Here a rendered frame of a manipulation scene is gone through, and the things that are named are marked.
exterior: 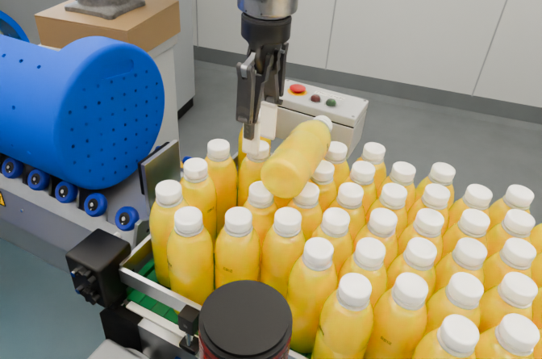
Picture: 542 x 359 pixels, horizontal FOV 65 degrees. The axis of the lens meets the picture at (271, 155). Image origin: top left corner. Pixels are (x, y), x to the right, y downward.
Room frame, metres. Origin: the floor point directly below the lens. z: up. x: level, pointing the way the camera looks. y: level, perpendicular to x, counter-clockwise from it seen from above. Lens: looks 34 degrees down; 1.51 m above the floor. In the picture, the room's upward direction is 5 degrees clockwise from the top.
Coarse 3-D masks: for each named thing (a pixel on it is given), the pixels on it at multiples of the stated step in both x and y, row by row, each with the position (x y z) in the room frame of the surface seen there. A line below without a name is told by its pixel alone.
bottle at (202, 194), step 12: (192, 180) 0.55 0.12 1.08; (204, 180) 0.56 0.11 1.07; (192, 192) 0.54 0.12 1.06; (204, 192) 0.55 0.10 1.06; (192, 204) 0.53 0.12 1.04; (204, 204) 0.54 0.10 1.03; (216, 204) 0.57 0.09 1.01; (204, 216) 0.54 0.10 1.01; (216, 216) 0.57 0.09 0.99; (216, 228) 0.57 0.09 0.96
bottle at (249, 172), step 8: (248, 160) 0.63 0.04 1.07; (256, 160) 0.62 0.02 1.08; (264, 160) 0.62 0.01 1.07; (240, 168) 0.63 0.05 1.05; (248, 168) 0.62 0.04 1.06; (256, 168) 0.62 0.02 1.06; (240, 176) 0.62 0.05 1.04; (248, 176) 0.61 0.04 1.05; (256, 176) 0.61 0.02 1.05; (240, 184) 0.62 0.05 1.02; (248, 184) 0.61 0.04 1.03; (240, 192) 0.62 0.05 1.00; (248, 192) 0.61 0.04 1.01; (240, 200) 0.62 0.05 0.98
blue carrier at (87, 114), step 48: (0, 48) 0.70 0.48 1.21; (48, 48) 0.69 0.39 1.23; (96, 48) 0.69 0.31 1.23; (0, 96) 0.63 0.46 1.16; (48, 96) 0.60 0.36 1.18; (96, 96) 0.66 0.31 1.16; (144, 96) 0.76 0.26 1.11; (0, 144) 0.63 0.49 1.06; (48, 144) 0.57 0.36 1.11; (96, 144) 0.64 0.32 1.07; (144, 144) 0.75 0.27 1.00
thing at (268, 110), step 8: (264, 104) 0.67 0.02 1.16; (272, 104) 0.67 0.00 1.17; (264, 112) 0.67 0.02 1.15; (272, 112) 0.66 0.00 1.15; (264, 120) 0.67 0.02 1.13; (272, 120) 0.66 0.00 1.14; (264, 128) 0.67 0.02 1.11; (272, 128) 0.66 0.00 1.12; (264, 136) 0.67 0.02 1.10; (272, 136) 0.66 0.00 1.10
